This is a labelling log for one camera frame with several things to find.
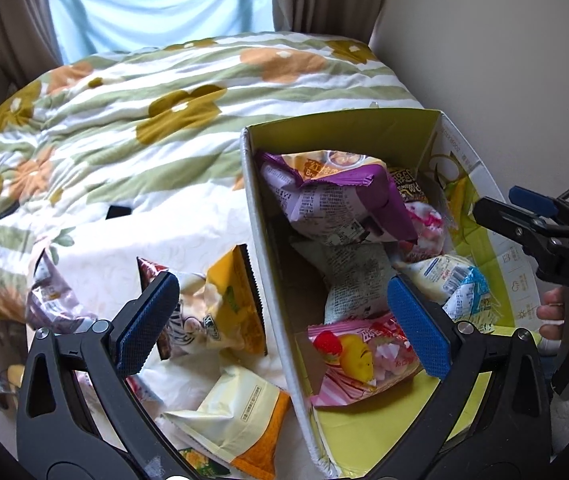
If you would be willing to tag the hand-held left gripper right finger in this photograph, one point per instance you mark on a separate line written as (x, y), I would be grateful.
(419, 330)

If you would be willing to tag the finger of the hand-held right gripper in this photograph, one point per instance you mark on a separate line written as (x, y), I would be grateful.
(534, 199)
(509, 222)

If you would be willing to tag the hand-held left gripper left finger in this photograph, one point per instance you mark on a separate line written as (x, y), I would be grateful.
(149, 320)

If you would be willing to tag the brown zebra striped snack packet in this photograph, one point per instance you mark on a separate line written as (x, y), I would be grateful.
(189, 325)

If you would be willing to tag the white blue snack packet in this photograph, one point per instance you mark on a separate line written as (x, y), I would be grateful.
(457, 280)

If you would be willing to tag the pink strawberry snack packet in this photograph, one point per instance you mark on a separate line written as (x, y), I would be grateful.
(354, 360)

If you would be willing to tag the bright pink snack packet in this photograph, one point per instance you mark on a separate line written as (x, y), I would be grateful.
(427, 222)

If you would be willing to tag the grey white snack packet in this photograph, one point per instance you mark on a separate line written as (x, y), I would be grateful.
(354, 270)

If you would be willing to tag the yellow orange snack packet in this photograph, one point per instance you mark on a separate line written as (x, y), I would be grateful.
(237, 305)

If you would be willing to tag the silver purple snack packet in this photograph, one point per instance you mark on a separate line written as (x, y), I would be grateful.
(49, 300)

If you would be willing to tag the yellow lettered snack packet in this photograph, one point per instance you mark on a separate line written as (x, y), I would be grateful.
(409, 182)

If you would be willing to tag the green cardboard box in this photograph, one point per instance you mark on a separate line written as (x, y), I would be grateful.
(364, 435)

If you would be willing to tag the cream orange snack packet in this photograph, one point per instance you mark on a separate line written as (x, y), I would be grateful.
(234, 410)

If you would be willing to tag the green snack packet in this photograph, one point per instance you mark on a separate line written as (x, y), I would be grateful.
(202, 465)

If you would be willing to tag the person's right hand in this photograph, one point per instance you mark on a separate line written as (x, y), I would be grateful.
(552, 320)

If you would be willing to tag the white floral table cover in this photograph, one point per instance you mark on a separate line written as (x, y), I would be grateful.
(114, 260)

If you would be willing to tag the black flat object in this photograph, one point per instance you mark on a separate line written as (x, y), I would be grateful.
(117, 211)

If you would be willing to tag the floral striped blanket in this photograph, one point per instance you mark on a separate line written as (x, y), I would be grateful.
(114, 110)

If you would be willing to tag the light blue cloth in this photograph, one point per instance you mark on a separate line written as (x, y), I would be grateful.
(164, 5)

